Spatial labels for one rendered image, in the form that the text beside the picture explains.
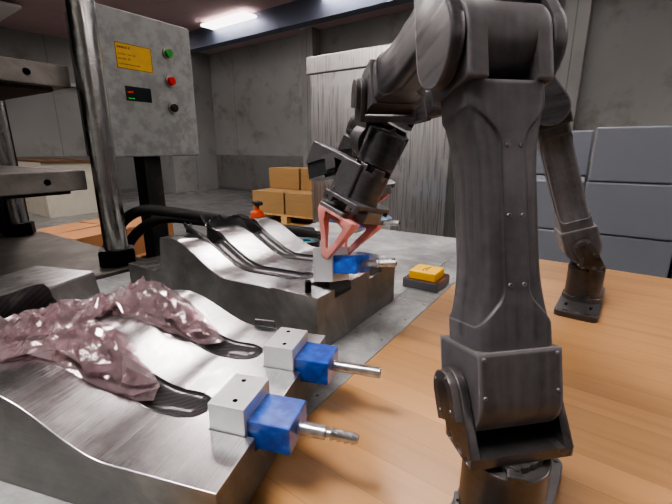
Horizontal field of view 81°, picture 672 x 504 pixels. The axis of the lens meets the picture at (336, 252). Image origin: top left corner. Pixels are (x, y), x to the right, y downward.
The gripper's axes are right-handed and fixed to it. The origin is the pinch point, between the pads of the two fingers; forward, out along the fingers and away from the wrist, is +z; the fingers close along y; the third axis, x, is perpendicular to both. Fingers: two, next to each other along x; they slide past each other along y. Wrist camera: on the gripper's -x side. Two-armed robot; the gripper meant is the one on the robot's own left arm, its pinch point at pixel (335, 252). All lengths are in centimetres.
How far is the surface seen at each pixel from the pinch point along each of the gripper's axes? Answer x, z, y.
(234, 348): 1.9, 12.3, 17.7
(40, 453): 2.9, 16.5, 38.5
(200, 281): -19.5, 16.5, 6.5
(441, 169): -90, -18, -272
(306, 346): 10.0, 6.8, 15.2
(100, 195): -70, 22, 0
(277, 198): -334, 111, -380
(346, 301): 4.6, 6.6, -1.5
